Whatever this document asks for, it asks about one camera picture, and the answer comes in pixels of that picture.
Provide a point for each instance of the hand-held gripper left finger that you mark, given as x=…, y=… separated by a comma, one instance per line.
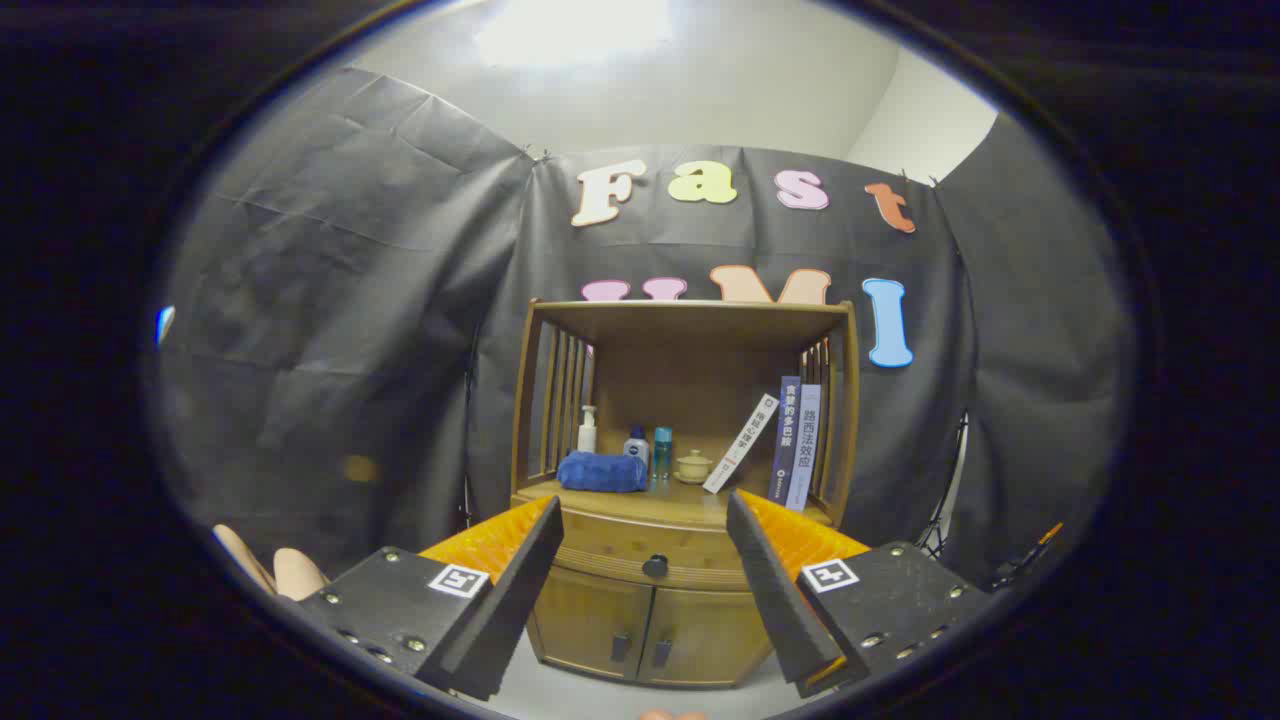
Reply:
x=510, y=600

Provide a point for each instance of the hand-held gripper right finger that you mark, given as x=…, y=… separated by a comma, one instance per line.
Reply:
x=775, y=600

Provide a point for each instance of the wooden cabinet door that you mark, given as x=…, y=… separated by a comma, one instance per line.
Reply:
x=585, y=620
x=705, y=640

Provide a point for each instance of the wooden countertop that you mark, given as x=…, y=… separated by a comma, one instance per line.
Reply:
x=680, y=500

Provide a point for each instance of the wooden cabinet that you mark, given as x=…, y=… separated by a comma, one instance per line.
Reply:
x=690, y=380

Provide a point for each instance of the light purple book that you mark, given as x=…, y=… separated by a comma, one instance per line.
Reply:
x=805, y=450

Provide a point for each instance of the beige lidded teacup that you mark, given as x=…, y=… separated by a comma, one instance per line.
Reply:
x=693, y=467

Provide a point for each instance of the blue folded towel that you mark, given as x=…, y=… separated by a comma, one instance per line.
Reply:
x=600, y=472

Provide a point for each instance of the dark blue book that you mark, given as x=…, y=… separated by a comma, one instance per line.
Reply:
x=785, y=440

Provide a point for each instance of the white book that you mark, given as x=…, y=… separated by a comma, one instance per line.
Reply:
x=742, y=440

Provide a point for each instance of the white pump bottle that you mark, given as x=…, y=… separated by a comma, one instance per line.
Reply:
x=588, y=435

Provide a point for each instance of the clear blue bottle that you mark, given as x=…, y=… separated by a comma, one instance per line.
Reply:
x=663, y=445

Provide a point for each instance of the white bottle with blue cap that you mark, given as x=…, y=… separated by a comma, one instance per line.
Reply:
x=636, y=450

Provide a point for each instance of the black backdrop stand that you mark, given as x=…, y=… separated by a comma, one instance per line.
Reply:
x=945, y=500

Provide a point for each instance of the black device with orange tip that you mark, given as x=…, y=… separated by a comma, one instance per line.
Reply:
x=1020, y=565

